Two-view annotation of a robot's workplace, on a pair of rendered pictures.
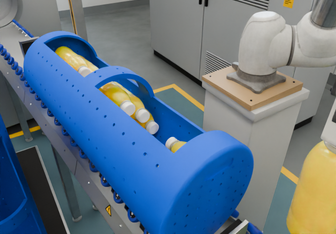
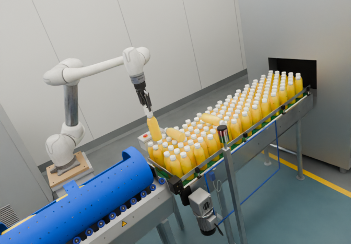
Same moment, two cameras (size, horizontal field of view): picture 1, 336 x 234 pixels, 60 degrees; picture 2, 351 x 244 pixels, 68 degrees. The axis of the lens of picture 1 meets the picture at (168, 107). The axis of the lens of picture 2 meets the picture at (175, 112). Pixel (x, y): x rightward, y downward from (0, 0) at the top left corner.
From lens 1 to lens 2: 1.38 m
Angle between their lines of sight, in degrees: 71
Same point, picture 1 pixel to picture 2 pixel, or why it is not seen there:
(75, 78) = (65, 200)
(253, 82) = (73, 163)
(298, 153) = not seen: hidden behind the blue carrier
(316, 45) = (79, 131)
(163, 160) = (132, 160)
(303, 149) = not seen: hidden behind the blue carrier
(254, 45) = (63, 149)
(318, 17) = (73, 123)
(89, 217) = not seen: outside the picture
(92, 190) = (108, 236)
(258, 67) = (70, 156)
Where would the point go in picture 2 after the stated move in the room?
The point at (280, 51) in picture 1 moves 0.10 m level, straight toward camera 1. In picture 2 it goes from (71, 143) to (80, 144)
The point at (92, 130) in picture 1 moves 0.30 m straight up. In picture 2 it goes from (103, 191) to (82, 147)
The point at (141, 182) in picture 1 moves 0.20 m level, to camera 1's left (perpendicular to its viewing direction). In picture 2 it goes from (136, 170) to (129, 194)
